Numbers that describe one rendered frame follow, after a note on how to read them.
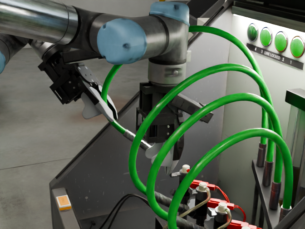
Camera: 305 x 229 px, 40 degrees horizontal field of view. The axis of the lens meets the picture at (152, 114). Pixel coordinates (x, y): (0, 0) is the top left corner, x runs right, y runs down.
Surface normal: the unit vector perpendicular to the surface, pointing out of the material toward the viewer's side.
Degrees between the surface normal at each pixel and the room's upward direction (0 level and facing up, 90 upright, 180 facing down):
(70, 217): 0
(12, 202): 0
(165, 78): 90
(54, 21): 94
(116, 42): 89
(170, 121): 90
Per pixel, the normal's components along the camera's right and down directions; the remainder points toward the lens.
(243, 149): -0.93, 0.11
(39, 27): 0.60, 0.63
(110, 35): -0.65, 0.26
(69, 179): 0.36, 0.35
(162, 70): -0.31, 0.33
